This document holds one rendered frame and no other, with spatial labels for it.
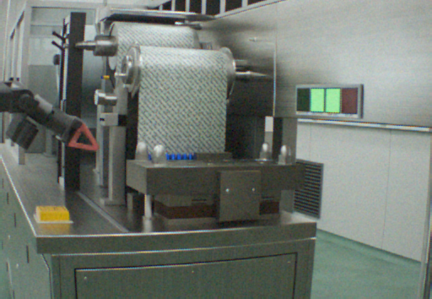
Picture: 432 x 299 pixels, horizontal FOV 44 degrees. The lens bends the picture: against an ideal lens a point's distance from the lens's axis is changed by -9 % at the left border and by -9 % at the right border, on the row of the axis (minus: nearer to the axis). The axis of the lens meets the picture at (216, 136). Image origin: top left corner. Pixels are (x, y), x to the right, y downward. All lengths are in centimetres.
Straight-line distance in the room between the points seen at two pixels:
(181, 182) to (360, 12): 53
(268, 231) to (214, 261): 14
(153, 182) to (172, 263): 18
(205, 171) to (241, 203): 11
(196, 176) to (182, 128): 22
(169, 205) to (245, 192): 18
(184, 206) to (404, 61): 58
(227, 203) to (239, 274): 17
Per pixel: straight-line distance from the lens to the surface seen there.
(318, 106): 128
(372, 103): 114
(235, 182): 129
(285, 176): 137
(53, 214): 126
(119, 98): 148
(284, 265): 135
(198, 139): 148
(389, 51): 111
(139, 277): 121
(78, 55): 172
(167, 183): 125
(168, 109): 144
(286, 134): 175
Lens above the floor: 116
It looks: 3 degrees down
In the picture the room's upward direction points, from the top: 2 degrees clockwise
